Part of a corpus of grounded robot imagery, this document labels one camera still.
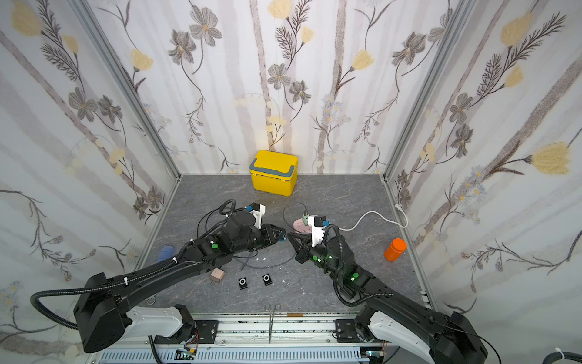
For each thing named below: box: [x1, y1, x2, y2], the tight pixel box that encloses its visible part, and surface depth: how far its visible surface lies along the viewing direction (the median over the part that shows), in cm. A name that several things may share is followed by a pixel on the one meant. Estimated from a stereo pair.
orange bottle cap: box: [383, 238, 407, 263], surface depth 92 cm
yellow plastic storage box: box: [249, 150, 299, 197], surface depth 107 cm
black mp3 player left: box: [237, 276, 248, 290], surface depth 86 cm
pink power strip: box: [292, 218, 313, 234], surface depth 100 cm
